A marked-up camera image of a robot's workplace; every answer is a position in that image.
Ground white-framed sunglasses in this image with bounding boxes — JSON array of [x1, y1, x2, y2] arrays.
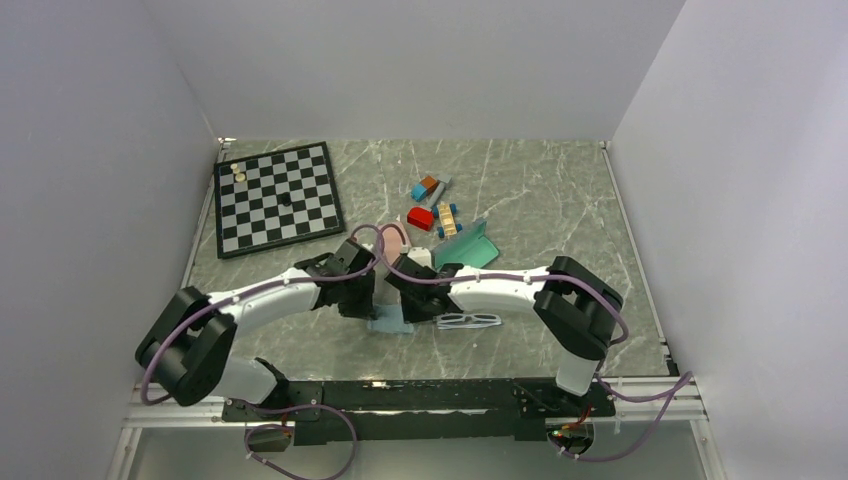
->
[[435, 313, 503, 330]]

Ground black white chessboard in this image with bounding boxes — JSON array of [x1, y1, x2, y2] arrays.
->
[[213, 142, 346, 259]]

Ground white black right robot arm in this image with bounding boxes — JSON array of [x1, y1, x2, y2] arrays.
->
[[386, 254, 629, 416]]

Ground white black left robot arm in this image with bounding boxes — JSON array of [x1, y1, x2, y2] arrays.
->
[[135, 239, 377, 420]]

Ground red toy block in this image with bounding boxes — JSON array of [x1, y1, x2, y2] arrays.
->
[[406, 206, 435, 232]]

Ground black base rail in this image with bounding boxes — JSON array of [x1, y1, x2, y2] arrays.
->
[[213, 377, 616, 446]]

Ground blue and orange toy block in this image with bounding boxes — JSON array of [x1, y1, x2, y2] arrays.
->
[[410, 176, 439, 202]]

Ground pink glasses case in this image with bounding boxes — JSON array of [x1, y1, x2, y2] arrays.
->
[[381, 220, 412, 265]]

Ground grey toy bar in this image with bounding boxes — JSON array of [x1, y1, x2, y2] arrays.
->
[[425, 175, 452, 210]]

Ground cream toy cart blue wheels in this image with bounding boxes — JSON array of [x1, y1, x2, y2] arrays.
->
[[431, 203, 463, 239]]

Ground grey-blue glasses case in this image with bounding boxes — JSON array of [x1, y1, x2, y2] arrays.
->
[[431, 218, 500, 270]]

